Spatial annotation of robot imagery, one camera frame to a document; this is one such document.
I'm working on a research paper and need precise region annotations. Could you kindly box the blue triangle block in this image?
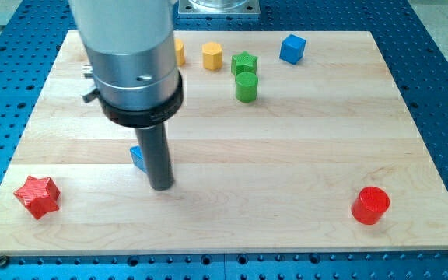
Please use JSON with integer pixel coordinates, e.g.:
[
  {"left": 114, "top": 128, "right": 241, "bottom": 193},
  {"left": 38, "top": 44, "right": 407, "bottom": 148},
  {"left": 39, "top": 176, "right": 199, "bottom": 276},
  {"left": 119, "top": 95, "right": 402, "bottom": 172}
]
[{"left": 129, "top": 146, "right": 146, "bottom": 173}]

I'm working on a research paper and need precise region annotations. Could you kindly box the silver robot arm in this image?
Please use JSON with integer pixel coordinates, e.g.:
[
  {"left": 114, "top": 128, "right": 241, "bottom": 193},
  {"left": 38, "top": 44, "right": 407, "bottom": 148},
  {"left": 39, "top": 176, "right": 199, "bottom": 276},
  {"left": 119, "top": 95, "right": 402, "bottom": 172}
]
[{"left": 69, "top": 0, "right": 184, "bottom": 128}]

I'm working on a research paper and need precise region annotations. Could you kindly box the yellow block behind arm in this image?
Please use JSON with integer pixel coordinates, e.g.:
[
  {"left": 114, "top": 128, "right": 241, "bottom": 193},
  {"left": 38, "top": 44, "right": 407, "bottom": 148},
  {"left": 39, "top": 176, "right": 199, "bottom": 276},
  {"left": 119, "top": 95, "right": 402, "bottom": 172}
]
[{"left": 174, "top": 38, "right": 186, "bottom": 67}]

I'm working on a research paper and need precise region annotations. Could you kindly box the wooden board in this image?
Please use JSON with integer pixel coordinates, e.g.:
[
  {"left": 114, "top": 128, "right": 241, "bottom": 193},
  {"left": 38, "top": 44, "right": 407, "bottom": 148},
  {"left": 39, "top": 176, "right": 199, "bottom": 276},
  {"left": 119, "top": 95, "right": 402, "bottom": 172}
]
[{"left": 0, "top": 30, "right": 448, "bottom": 256}]

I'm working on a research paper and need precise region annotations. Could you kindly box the green cylinder block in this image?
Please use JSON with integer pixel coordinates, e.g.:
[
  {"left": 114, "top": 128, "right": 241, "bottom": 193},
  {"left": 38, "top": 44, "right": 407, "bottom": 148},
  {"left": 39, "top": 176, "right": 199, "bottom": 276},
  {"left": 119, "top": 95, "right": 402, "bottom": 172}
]
[{"left": 235, "top": 72, "right": 258, "bottom": 103}]

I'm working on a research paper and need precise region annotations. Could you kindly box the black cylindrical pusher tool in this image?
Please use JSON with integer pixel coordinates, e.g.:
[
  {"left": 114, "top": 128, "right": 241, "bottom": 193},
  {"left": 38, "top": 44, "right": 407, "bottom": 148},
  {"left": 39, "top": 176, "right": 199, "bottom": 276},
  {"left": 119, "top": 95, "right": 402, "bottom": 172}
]
[{"left": 135, "top": 124, "right": 174, "bottom": 191}]

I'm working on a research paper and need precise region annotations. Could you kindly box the green star block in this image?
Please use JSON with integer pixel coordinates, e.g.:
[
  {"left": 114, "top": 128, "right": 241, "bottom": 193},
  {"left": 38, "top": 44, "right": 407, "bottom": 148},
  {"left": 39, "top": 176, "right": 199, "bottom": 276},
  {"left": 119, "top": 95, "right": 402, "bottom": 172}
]
[{"left": 231, "top": 51, "right": 258, "bottom": 76}]

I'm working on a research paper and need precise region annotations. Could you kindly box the yellow hexagon block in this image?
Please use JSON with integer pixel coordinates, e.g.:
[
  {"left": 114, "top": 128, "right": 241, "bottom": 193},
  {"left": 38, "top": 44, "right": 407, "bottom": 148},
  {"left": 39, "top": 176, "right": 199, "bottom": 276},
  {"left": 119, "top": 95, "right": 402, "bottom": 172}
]
[{"left": 201, "top": 42, "right": 222, "bottom": 71}]

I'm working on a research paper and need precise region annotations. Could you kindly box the blue cube block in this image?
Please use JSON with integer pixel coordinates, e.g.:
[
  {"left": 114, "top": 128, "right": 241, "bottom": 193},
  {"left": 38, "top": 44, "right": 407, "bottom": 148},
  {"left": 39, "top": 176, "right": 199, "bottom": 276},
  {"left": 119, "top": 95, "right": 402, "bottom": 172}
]
[{"left": 279, "top": 34, "right": 306, "bottom": 65}]

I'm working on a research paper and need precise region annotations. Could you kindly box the red cylinder block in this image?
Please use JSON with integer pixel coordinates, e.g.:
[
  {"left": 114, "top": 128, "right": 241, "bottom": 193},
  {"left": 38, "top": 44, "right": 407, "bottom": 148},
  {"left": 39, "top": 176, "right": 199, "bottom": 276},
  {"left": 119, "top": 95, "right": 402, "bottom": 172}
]
[{"left": 351, "top": 186, "right": 390, "bottom": 225}]

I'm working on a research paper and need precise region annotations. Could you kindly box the red star block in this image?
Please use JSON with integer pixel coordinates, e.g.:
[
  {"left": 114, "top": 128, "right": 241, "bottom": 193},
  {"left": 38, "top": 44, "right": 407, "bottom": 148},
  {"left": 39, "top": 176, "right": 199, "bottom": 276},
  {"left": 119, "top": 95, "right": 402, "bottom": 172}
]
[{"left": 13, "top": 176, "right": 61, "bottom": 219}]

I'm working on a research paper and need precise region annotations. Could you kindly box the left board clamp screw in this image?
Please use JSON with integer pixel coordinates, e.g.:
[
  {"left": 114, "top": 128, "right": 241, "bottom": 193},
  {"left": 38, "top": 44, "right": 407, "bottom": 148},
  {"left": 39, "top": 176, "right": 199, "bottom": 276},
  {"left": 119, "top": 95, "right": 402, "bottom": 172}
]
[{"left": 0, "top": 255, "right": 10, "bottom": 268}]

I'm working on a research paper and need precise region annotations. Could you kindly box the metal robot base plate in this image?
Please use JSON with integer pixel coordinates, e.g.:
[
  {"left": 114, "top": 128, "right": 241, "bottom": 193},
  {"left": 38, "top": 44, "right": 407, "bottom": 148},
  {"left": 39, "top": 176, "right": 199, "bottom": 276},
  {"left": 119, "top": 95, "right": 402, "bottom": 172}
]
[{"left": 177, "top": 0, "right": 261, "bottom": 19}]

